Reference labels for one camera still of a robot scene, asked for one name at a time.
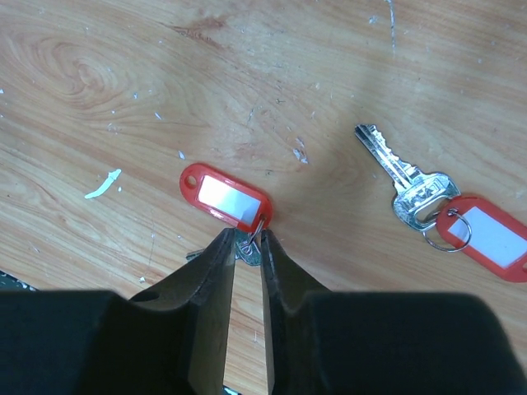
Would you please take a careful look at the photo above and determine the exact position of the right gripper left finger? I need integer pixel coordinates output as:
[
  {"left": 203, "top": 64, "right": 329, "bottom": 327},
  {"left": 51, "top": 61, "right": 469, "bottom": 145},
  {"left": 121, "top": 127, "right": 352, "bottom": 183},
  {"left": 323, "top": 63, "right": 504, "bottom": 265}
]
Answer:
[{"left": 1, "top": 229, "right": 235, "bottom": 394}]

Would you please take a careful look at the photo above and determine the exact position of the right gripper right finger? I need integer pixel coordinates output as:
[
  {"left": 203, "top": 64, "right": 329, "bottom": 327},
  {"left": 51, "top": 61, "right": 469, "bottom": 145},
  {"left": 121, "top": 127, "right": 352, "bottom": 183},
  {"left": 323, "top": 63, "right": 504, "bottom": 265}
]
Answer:
[{"left": 261, "top": 230, "right": 526, "bottom": 394}]

